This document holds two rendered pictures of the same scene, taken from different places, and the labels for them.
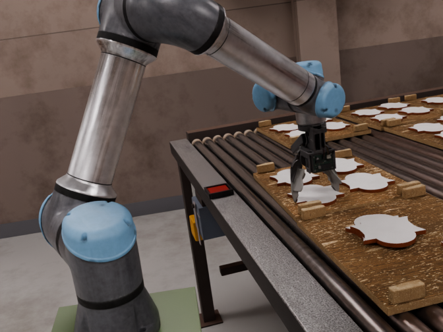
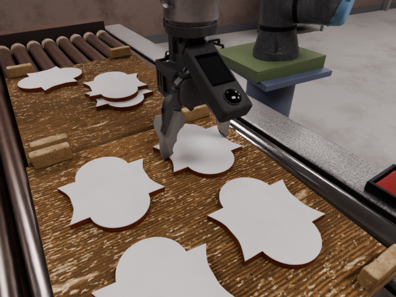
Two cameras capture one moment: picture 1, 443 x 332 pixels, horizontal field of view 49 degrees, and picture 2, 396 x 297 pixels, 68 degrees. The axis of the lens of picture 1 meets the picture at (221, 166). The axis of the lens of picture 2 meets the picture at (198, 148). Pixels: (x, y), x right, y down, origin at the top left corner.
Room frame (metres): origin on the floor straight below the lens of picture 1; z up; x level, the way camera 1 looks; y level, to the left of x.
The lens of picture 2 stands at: (1.60, -0.39, 1.24)
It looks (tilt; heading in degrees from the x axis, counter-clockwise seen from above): 36 degrees down; 158
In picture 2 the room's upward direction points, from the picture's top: straight up
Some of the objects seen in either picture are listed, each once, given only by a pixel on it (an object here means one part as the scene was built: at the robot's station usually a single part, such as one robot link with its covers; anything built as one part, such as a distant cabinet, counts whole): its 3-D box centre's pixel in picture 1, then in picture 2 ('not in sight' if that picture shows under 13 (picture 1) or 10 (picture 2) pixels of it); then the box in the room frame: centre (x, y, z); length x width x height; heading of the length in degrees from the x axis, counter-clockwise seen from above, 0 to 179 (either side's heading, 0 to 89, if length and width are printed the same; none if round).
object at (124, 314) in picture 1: (114, 306); (276, 39); (0.77, 0.22, 0.95); 0.15 x 0.15 x 0.10
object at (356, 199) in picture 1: (329, 183); (184, 211); (1.33, -0.30, 0.93); 0.41 x 0.35 x 0.02; 9
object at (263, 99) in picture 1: (282, 93); not in sight; (1.13, -0.16, 1.24); 0.11 x 0.11 x 0.08; 32
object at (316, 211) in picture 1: (313, 212); not in sight; (1.08, -0.20, 0.95); 0.06 x 0.02 x 0.03; 100
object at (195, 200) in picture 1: (209, 217); not in sight; (1.61, 0.07, 0.77); 0.14 x 0.11 x 0.18; 12
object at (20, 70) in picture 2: not in sight; (20, 70); (0.75, -0.54, 0.95); 0.06 x 0.02 x 0.03; 100
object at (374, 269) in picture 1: (411, 240); (97, 94); (0.91, -0.37, 0.93); 0.41 x 0.35 x 0.02; 10
